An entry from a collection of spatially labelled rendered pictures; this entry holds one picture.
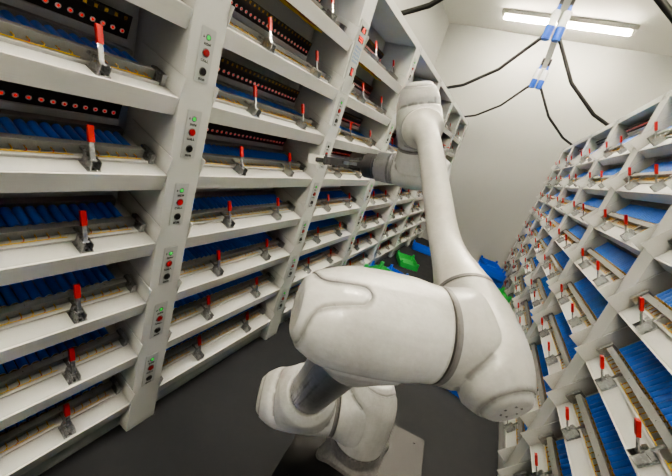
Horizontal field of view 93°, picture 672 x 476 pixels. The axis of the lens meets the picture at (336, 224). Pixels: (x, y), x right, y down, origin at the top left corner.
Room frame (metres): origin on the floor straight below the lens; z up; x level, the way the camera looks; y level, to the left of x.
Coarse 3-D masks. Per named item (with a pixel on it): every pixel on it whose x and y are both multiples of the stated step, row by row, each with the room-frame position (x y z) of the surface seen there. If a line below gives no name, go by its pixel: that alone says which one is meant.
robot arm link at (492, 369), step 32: (448, 288) 0.41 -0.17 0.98; (480, 288) 0.44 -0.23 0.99; (480, 320) 0.36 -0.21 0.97; (512, 320) 0.39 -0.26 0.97; (480, 352) 0.34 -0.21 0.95; (512, 352) 0.34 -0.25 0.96; (448, 384) 0.34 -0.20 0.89; (480, 384) 0.32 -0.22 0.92; (512, 384) 0.32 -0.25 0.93; (480, 416) 0.33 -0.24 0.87; (512, 416) 0.33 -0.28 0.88
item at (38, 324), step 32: (0, 288) 0.59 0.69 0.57; (32, 288) 0.63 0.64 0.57; (64, 288) 0.67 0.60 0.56; (96, 288) 0.71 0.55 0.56; (128, 288) 0.78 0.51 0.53; (0, 320) 0.54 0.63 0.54; (32, 320) 0.57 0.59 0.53; (64, 320) 0.61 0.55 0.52; (96, 320) 0.65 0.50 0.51; (0, 352) 0.49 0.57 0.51; (32, 352) 0.55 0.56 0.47
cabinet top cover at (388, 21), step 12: (384, 0) 1.56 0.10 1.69; (384, 12) 1.69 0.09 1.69; (396, 12) 1.68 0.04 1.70; (372, 24) 1.90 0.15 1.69; (384, 24) 1.84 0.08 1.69; (396, 24) 1.79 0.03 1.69; (408, 24) 1.85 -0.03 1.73; (384, 36) 2.03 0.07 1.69; (396, 36) 1.97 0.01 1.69; (408, 36) 1.90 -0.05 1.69
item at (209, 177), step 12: (252, 144) 1.27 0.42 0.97; (264, 144) 1.33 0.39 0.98; (300, 156) 1.44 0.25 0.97; (204, 168) 0.92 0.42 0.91; (216, 168) 0.96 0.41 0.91; (228, 168) 1.01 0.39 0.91; (276, 168) 1.26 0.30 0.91; (300, 168) 1.42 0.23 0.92; (312, 168) 1.41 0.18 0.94; (204, 180) 0.88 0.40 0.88; (216, 180) 0.92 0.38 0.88; (228, 180) 0.96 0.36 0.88; (240, 180) 1.01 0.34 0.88; (252, 180) 1.06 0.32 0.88; (264, 180) 1.12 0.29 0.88; (276, 180) 1.18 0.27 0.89; (288, 180) 1.25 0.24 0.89; (300, 180) 1.33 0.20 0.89
